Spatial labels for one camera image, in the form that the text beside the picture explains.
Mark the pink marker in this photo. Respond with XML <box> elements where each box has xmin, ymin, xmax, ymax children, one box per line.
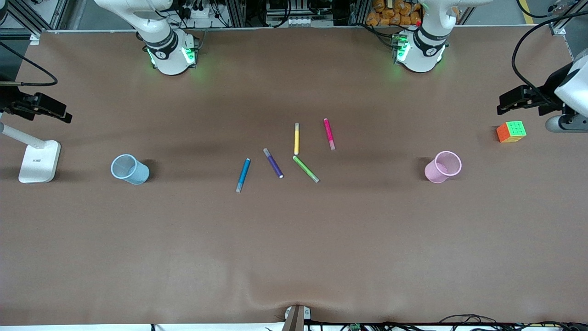
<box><xmin>323</xmin><ymin>118</ymin><xmax>336</xmax><ymax>151</ymax></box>

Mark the blue marker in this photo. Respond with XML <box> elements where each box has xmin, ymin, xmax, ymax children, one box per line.
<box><xmin>236</xmin><ymin>158</ymin><xmax>251</xmax><ymax>193</ymax></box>

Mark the colourful puzzle cube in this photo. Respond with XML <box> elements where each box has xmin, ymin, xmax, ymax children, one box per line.
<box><xmin>496</xmin><ymin>120</ymin><xmax>527</xmax><ymax>143</ymax></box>

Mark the white lamp stand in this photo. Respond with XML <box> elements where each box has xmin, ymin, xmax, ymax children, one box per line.
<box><xmin>0</xmin><ymin>122</ymin><xmax>62</xmax><ymax>184</ymax></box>

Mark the light blue mesh cup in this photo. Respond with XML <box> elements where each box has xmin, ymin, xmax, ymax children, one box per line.
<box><xmin>111</xmin><ymin>154</ymin><xmax>150</xmax><ymax>185</ymax></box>

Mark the pink mesh cup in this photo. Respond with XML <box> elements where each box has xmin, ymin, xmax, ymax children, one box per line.
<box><xmin>424</xmin><ymin>151</ymin><xmax>462</xmax><ymax>184</ymax></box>

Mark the bag of orange items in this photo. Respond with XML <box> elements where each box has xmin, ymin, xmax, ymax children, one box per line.
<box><xmin>366</xmin><ymin>0</ymin><xmax>424</xmax><ymax>27</ymax></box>

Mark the white power strip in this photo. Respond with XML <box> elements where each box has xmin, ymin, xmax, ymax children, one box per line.
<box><xmin>179</xmin><ymin>4</ymin><xmax>222</xmax><ymax>20</ymax></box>

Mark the green marker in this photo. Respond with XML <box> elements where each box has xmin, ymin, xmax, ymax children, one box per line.
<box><xmin>293</xmin><ymin>155</ymin><xmax>320</xmax><ymax>183</ymax></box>

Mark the purple marker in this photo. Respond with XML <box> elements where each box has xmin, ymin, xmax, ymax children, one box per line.
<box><xmin>263</xmin><ymin>148</ymin><xmax>284</xmax><ymax>179</ymax></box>

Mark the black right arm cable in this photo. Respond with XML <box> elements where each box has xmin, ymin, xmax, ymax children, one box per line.
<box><xmin>0</xmin><ymin>41</ymin><xmax>58</xmax><ymax>87</ymax></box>

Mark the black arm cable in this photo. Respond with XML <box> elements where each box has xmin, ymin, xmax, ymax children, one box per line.
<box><xmin>0</xmin><ymin>41</ymin><xmax>58</xmax><ymax>87</ymax></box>
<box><xmin>512</xmin><ymin>10</ymin><xmax>588</xmax><ymax>95</ymax></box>

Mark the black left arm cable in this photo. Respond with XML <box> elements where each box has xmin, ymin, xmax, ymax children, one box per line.
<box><xmin>512</xmin><ymin>10</ymin><xmax>588</xmax><ymax>95</ymax></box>

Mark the black cable bundle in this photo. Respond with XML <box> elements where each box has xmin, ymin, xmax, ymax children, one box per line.
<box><xmin>305</xmin><ymin>314</ymin><xmax>588</xmax><ymax>331</ymax></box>

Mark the metal table edge bracket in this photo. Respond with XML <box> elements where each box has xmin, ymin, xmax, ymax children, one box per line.
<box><xmin>283</xmin><ymin>305</ymin><xmax>311</xmax><ymax>331</ymax></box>

